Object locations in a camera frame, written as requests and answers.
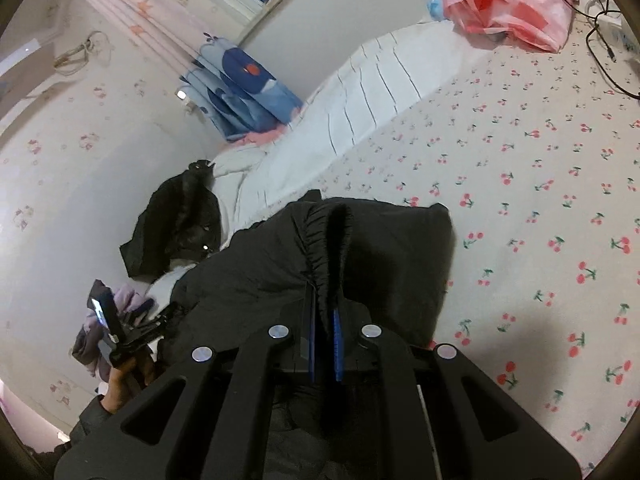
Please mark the white striped quilt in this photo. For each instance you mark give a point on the white striped quilt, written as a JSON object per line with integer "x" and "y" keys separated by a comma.
{"x": 360, "y": 95}

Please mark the purple cloth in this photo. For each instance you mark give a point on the purple cloth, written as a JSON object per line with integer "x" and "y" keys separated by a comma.
{"x": 87, "y": 345}

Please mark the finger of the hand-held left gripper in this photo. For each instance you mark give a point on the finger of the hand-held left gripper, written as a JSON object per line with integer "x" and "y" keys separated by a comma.
{"x": 157, "y": 319}

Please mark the black fur-trimmed garment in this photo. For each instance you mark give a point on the black fur-trimmed garment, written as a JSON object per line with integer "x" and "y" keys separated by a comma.
{"x": 170, "y": 220}

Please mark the beige curtain tieback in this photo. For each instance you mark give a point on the beige curtain tieback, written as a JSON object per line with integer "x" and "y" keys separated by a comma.
{"x": 80, "y": 51}

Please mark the white power strip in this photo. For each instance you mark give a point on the white power strip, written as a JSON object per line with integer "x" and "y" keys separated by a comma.
{"x": 622, "y": 35}

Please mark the pink patterned cloth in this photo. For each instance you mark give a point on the pink patterned cloth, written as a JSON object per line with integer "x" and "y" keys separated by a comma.
{"x": 505, "y": 5}

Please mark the white garment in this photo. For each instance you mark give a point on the white garment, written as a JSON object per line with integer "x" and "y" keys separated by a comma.
{"x": 165, "y": 285}

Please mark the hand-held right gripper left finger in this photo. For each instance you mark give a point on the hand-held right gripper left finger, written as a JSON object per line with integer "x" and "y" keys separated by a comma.
{"x": 312, "y": 340}

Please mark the blue floral cloth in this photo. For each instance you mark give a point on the blue floral cloth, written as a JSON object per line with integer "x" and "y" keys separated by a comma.
{"x": 240, "y": 80}

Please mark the black puffer jacket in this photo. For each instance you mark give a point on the black puffer jacket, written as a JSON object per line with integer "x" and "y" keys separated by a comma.
{"x": 390, "y": 260}

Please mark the cherry print bed sheet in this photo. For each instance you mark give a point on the cherry print bed sheet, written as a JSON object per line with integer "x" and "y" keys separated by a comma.
{"x": 500, "y": 160}

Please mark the person's left hand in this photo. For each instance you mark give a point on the person's left hand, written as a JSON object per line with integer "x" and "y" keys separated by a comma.
{"x": 122, "y": 380}

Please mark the light blue plastic bag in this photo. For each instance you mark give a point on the light blue plastic bag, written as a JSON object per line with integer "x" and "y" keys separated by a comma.
{"x": 436, "y": 5}

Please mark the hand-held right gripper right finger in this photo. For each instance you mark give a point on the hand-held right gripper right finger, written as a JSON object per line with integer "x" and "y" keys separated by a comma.
{"x": 338, "y": 345}

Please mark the person's left forearm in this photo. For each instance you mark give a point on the person's left forearm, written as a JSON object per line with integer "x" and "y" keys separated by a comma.
{"x": 85, "y": 435}

